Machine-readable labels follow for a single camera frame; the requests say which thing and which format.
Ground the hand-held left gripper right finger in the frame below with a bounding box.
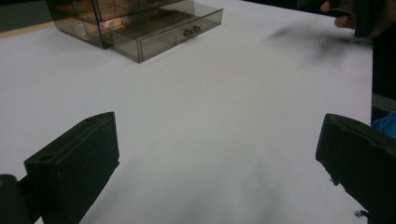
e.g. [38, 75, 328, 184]
[315, 113, 396, 224]

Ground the blue cloth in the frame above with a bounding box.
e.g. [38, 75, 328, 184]
[371, 111, 396, 140]

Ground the smoky clear plastic drawer cabinet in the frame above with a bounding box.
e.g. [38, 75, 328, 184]
[45, 0, 195, 49]

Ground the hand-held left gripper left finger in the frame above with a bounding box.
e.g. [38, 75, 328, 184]
[23, 111, 120, 224]

